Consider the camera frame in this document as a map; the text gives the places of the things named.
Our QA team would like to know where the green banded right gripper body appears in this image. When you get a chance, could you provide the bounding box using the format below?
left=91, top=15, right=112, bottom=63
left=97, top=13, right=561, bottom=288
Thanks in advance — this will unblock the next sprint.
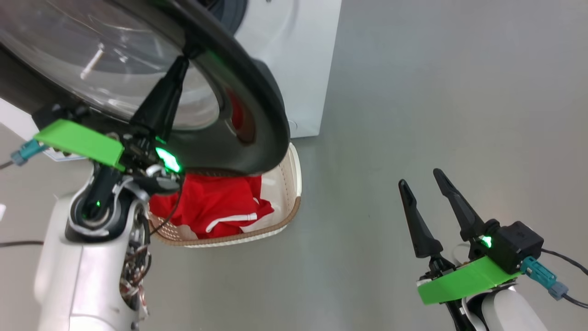
left=417, top=237, right=522, bottom=305

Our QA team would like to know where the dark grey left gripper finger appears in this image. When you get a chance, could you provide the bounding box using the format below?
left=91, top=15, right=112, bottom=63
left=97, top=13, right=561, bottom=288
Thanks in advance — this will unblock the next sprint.
left=130, top=56, right=190, bottom=139

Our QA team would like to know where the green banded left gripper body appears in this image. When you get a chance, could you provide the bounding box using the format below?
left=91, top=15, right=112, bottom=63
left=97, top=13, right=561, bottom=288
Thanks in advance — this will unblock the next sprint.
left=34, top=119, right=184, bottom=194

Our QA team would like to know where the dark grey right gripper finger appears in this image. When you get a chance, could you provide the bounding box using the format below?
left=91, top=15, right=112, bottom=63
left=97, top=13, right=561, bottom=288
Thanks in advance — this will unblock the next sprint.
left=433, top=168, right=487, bottom=242
left=398, top=179, right=444, bottom=259

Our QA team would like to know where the black round glass washer door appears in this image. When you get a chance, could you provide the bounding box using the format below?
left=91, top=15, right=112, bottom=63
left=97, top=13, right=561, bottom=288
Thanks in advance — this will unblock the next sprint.
left=0, top=0, right=291, bottom=176

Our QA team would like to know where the red and white garment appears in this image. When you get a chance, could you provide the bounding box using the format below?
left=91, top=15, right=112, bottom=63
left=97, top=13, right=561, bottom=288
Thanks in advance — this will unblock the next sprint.
left=149, top=172, right=275, bottom=240

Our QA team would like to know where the cream perforated laundry basket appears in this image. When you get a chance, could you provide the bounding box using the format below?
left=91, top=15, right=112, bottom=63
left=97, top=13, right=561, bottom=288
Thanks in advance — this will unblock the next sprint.
left=148, top=143, right=303, bottom=248

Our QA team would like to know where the white washing machine body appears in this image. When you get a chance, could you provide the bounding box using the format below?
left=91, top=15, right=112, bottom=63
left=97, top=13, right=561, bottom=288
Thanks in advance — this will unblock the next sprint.
left=0, top=0, right=343, bottom=139

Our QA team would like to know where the blue energy label sticker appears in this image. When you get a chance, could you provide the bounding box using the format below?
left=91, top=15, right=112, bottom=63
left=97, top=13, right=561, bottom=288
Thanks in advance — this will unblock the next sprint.
left=42, top=146, right=92, bottom=162

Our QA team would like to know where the teal connector black cable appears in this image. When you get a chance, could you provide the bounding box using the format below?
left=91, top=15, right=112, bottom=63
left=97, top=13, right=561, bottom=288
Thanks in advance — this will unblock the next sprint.
left=520, top=248, right=588, bottom=309
left=0, top=139, right=47, bottom=170

